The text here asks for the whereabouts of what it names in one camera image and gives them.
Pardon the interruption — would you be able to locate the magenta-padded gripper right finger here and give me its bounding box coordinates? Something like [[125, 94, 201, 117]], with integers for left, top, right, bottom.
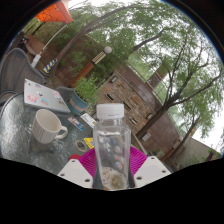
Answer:
[[128, 145, 174, 190]]

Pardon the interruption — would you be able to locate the tape roll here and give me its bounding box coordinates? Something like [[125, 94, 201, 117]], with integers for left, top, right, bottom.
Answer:
[[74, 139, 89, 153]]

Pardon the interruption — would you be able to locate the white ribbed mug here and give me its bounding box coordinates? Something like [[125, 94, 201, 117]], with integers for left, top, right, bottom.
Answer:
[[31, 108, 69, 145]]

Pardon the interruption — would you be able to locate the grey wall box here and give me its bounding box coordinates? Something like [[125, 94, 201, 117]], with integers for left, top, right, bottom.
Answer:
[[141, 132, 152, 142]]

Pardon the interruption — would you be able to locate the orange canopy with white pole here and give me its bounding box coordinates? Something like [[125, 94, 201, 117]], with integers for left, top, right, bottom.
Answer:
[[30, 0, 74, 69]]

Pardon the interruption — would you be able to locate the green plant in teal pot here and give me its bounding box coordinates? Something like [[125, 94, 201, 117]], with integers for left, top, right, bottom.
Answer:
[[68, 74, 101, 117]]

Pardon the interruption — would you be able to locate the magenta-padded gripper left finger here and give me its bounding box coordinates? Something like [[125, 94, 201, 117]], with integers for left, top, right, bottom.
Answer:
[[57, 147, 98, 190]]

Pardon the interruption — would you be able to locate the blue yellow striped bollard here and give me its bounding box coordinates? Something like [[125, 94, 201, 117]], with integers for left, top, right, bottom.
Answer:
[[42, 58, 58, 75]]

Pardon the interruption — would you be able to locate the clear plastic drink bottle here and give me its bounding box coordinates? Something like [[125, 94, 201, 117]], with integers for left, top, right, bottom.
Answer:
[[92, 103, 133, 192]]

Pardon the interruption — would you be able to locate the blue printed card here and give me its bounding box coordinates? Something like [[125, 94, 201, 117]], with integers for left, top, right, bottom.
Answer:
[[67, 116, 86, 132]]

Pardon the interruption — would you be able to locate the silver laptop with stickers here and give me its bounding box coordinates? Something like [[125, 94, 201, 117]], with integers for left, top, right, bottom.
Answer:
[[23, 78, 72, 114]]

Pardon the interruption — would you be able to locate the globe lamp post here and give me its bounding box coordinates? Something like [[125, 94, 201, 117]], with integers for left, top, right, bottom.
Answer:
[[68, 45, 113, 88]]

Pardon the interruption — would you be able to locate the yellow card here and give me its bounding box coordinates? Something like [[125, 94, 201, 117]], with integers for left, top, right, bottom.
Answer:
[[83, 137, 96, 150]]

